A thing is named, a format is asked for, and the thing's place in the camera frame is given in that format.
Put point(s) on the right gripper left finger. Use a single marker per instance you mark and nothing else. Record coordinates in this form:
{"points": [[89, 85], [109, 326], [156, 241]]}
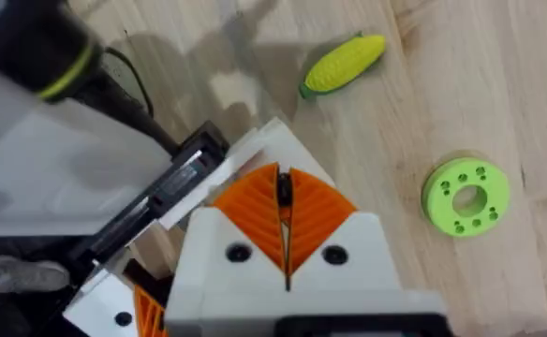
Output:
{"points": [[236, 281]]}

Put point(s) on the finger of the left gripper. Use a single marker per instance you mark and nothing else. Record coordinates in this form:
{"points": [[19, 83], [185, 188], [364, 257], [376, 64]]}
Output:
{"points": [[105, 309], [278, 145]]}

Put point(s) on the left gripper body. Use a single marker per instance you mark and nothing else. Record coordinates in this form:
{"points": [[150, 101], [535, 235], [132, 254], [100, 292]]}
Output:
{"points": [[175, 182]]}

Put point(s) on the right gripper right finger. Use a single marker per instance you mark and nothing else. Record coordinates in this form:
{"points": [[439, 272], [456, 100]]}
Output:
{"points": [[344, 276]]}

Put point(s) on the yellow toy corn cob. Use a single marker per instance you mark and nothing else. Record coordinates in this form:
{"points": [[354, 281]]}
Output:
{"points": [[344, 63]]}

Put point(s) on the upright flat wrist plate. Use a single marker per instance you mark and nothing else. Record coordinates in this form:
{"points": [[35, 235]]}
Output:
{"points": [[67, 168]]}

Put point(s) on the green disc with holes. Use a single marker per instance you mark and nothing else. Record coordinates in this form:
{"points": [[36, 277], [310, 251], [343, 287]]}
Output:
{"points": [[465, 199]]}

